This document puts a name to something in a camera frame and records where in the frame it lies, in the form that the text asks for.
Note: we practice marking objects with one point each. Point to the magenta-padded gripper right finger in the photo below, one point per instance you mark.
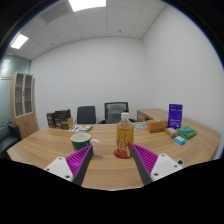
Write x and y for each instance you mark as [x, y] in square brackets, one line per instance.
[164, 165]

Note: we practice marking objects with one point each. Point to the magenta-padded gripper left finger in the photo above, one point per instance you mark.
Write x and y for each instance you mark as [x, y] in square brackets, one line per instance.
[60, 166]

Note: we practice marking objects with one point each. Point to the orange-label drink bottle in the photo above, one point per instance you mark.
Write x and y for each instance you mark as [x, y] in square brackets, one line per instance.
[125, 136]

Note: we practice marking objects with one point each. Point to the small blue box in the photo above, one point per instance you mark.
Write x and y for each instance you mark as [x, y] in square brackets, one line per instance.
[180, 140]

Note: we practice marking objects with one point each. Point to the green and white mug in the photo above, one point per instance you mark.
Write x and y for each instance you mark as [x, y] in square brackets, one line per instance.
[80, 141]

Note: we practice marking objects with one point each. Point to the small tan box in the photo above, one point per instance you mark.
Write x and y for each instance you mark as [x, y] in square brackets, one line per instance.
[171, 132]

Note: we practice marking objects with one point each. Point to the green packet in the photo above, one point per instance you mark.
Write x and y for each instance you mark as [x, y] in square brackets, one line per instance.
[186, 132]

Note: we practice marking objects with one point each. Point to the orange cardboard box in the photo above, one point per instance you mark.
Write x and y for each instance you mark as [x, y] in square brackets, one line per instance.
[156, 126]

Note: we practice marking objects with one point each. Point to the flat round red coaster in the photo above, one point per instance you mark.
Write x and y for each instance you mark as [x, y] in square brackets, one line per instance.
[117, 154]

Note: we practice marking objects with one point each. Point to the large black box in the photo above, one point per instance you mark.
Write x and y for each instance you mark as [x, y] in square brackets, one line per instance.
[63, 118]

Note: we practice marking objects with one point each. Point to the purple standing box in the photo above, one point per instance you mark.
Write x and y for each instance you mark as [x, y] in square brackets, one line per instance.
[175, 116]

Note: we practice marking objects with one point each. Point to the wooden shelf cabinet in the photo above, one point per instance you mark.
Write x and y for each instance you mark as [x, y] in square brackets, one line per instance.
[28, 125]

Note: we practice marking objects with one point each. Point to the wooden side desk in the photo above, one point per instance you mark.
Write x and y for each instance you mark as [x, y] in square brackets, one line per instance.
[151, 113]

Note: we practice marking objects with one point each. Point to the dark solid-back office chair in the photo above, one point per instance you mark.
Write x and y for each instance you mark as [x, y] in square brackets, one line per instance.
[86, 115]

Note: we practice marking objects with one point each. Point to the black sofa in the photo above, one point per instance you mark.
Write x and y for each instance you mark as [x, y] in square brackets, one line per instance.
[8, 138]

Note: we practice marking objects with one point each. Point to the black mesh-back office chair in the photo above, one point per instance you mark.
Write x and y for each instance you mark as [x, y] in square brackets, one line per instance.
[115, 113]

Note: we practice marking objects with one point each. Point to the small ceiling light panel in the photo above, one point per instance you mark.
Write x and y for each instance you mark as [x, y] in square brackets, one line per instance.
[19, 41]

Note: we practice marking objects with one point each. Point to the ceiling air vent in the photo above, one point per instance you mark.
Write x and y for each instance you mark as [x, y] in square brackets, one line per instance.
[55, 11]

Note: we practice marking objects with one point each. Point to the large ceiling light panel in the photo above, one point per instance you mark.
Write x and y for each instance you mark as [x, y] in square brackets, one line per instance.
[87, 4]

